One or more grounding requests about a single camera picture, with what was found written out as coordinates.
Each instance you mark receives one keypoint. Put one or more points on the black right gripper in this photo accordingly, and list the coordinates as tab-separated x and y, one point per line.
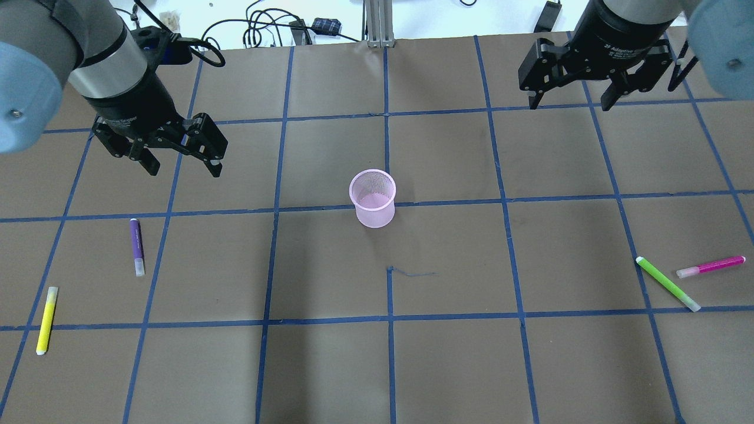
625	32

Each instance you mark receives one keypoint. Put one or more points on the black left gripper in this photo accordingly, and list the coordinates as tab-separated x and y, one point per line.
136	101

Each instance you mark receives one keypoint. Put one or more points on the purple pen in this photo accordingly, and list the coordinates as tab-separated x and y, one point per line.
137	247

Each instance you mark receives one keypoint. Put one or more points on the pink pen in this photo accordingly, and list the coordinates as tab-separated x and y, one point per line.
711	266

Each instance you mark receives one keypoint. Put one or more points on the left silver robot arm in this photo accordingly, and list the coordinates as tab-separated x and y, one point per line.
48	44

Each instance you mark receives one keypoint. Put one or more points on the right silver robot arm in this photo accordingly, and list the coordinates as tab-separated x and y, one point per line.
720	35

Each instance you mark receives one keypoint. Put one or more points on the pink mesh cup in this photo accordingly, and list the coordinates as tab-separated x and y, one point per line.
372	192

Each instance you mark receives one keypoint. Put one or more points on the black power adapter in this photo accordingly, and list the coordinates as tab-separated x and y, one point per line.
548	17

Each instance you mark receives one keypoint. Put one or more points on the yellow highlighter pen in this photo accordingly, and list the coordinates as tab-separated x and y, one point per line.
47	319

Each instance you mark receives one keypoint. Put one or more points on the brown paper table mat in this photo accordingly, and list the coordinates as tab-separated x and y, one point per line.
503	290

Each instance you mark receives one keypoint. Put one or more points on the green highlighter pen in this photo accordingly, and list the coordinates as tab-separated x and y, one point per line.
670	286

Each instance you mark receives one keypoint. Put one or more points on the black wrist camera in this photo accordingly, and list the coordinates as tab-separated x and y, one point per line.
161	47

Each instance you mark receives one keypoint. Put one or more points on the aluminium frame post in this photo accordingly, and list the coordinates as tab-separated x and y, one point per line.
378	24

